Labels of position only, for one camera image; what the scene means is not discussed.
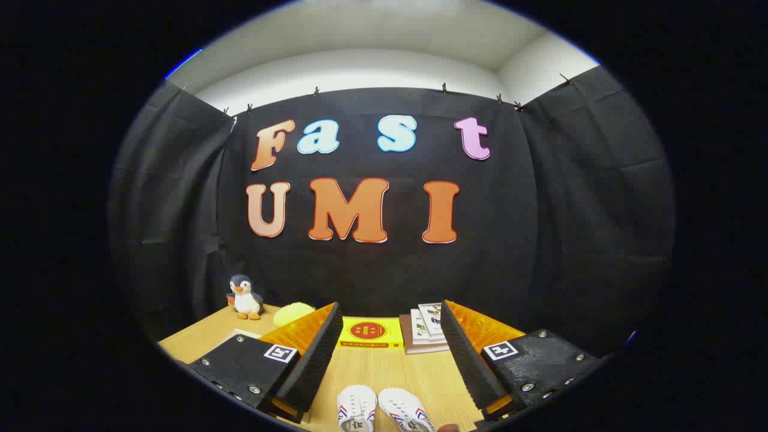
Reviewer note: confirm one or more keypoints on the white illustrated book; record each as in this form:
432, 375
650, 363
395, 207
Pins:
416, 327
431, 315

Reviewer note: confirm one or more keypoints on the beige storage box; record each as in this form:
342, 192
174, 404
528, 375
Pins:
246, 332

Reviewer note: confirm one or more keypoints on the white shoe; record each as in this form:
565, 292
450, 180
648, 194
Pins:
399, 405
357, 402

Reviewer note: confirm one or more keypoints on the yellow book with red circle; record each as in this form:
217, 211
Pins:
367, 330

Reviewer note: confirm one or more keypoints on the yellow plush ball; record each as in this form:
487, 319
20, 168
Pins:
291, 313

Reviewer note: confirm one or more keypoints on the penguin plush toy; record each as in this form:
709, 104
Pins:
243, 300

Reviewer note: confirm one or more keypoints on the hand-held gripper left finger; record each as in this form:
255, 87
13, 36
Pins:
315, 366

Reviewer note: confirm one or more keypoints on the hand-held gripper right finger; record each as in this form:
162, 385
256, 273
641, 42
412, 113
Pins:
471, 366

